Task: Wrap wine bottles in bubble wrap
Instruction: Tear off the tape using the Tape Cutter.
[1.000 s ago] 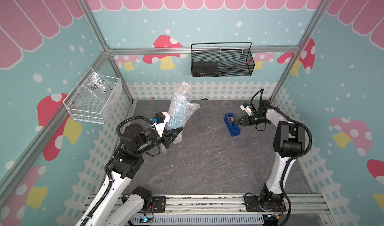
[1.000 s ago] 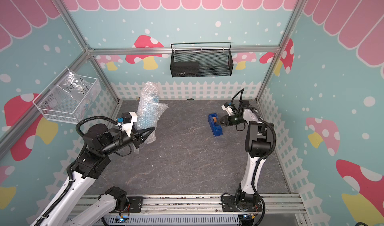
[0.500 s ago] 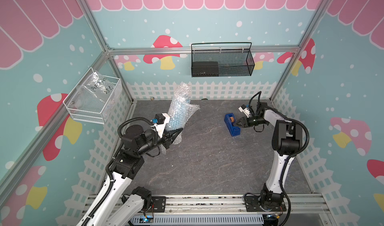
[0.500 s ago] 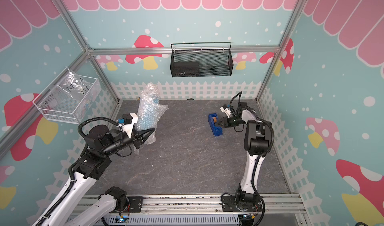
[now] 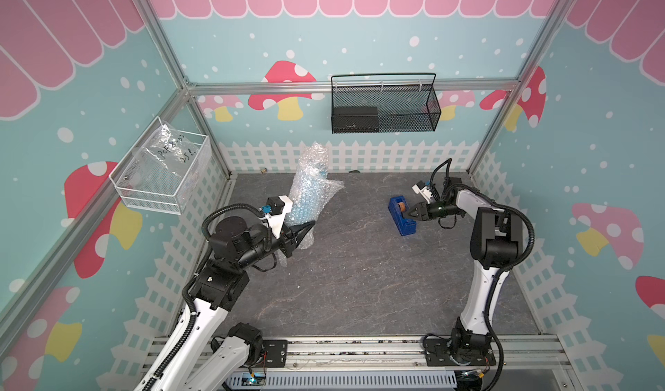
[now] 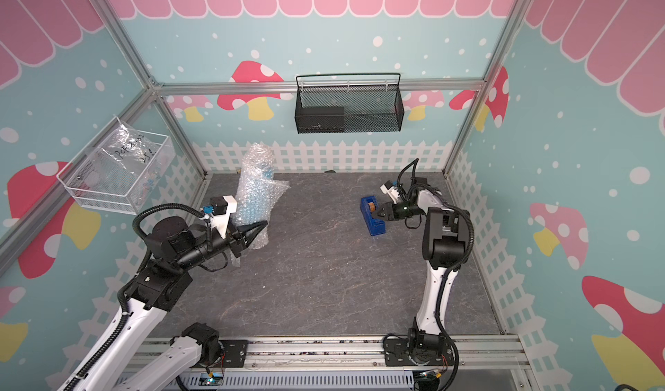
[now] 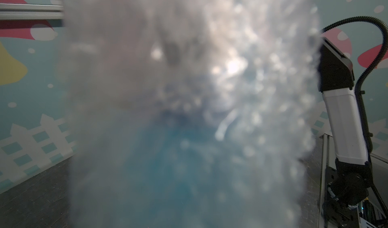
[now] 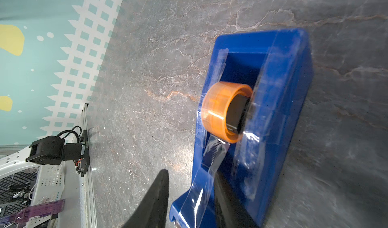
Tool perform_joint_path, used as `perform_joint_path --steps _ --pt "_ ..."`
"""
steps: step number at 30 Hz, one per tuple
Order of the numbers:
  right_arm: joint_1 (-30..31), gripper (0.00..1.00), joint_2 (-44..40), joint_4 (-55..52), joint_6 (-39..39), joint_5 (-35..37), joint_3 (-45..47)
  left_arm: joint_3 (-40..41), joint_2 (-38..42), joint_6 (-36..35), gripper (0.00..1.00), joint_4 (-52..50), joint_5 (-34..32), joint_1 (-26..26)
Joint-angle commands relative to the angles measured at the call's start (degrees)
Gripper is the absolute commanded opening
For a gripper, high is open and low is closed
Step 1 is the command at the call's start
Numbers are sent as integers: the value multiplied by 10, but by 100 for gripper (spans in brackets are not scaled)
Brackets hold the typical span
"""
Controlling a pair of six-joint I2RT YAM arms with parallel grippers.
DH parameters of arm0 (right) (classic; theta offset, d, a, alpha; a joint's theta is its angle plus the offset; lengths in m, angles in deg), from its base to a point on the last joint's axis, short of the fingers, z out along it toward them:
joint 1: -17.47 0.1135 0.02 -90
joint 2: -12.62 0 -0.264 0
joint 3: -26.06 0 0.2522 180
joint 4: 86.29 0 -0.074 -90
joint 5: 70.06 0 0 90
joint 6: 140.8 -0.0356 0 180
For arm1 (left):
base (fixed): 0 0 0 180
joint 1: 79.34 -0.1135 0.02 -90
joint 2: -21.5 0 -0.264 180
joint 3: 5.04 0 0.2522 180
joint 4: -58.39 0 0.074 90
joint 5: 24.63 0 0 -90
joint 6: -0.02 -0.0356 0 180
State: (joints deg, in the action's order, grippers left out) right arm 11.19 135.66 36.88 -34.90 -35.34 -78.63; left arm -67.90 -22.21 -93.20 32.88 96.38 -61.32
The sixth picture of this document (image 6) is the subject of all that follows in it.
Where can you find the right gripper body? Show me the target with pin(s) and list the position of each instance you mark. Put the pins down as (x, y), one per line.
(403, 211)

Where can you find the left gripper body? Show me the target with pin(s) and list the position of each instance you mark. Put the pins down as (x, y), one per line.
(232, 241)

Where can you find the blue tape dispenser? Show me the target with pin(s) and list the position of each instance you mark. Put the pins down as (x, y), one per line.
(368, 206)

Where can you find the blue glass bottle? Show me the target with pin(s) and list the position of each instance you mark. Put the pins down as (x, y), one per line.
(254, 194)

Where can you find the clear bubble wrap sheet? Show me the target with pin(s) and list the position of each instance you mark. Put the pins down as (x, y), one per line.
(262, 155)

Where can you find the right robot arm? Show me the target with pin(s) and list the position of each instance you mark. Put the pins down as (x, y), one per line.
(447, 244)

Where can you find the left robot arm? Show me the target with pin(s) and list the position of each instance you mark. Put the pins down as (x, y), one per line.
(173, 249)

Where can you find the black box in basket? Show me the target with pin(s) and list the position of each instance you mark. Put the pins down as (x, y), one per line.
(320, 119)

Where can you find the clear plastic bag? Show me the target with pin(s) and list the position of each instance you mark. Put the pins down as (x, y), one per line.
(127, 159)

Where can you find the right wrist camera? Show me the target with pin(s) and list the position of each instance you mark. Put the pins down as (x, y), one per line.
(393, 190)

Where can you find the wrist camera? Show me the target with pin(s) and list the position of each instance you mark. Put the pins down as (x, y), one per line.
(218, 211)
(393, 190)

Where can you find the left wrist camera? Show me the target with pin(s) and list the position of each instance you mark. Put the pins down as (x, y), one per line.
(218, 211)

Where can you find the black wire mesh basket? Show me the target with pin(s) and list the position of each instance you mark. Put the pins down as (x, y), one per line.
(372, 101)

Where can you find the white wire mesh basket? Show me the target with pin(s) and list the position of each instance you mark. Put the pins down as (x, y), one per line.
(87, 198)

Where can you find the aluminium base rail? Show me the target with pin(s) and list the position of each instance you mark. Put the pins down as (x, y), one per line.
(486, 362)

